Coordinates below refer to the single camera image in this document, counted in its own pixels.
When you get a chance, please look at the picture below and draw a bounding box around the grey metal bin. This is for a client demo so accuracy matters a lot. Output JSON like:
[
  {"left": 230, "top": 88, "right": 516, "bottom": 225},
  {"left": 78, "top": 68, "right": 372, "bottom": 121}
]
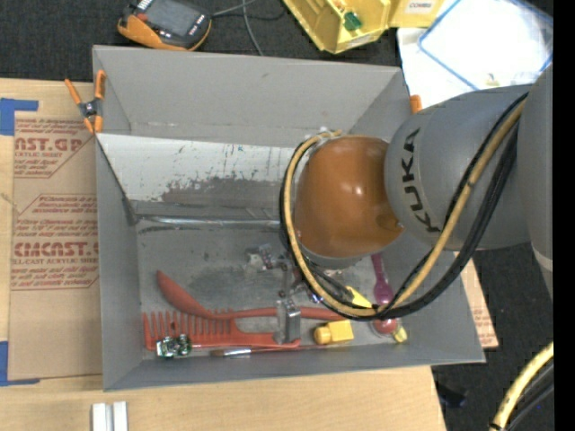
[{"left": 92, "top": 45, "right": 487, "bottom": 392}]

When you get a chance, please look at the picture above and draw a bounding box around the brown and silver brush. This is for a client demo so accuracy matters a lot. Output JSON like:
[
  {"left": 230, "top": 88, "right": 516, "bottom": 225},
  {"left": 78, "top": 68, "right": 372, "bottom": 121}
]
[{"left": 209, "top": 347, "right": 280, "bottom": 359}]

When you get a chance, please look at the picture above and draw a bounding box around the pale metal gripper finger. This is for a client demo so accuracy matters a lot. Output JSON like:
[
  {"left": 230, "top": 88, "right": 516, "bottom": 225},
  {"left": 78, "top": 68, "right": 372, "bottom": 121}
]
[
  {"left": 274, "top": 297, "right": 303, "bottom": 347},
  {"left": 244, "top": 243, "right": 276, "bottom": 272}
]

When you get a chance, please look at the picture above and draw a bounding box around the brown cardboard board red print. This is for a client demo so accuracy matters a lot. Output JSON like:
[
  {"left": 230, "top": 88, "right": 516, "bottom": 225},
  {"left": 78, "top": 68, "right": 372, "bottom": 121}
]
[{"left": 0, "top": 77, "right": 500, "bottom": 382}]

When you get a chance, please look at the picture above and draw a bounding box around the pink plastic spoon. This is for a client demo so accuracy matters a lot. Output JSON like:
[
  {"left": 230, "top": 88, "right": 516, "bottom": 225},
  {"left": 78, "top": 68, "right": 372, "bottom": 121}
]
[{"left": 369, "top": 252, "right": 397, "bottom": 307}]

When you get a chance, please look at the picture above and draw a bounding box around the yellow plastic block toy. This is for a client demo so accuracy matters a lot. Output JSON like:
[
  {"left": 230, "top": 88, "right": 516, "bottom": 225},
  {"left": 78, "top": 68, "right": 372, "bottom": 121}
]
[{"left": 313, "top": 320, "right": 356, "bottom": 347}]

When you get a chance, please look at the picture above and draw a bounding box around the red and yellow bulb toy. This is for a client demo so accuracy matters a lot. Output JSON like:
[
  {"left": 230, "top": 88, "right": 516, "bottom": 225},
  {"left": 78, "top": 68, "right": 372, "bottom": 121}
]
[{"left": 371, "top": 316, "right": 409, "bottom": 345}]

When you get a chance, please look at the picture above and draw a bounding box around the orange plastic spoon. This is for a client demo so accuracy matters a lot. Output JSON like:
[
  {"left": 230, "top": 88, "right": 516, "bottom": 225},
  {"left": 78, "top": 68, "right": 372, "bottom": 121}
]
[{"left": 155, "top": 269, "right": 348, "bottom": 323}]

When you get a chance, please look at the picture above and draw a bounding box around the orange plastic comb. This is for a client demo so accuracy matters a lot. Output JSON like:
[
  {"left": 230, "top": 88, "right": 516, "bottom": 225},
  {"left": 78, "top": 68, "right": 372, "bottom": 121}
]
[{"left": 142, "top": 310, "right": 302, "bottom": 352}]

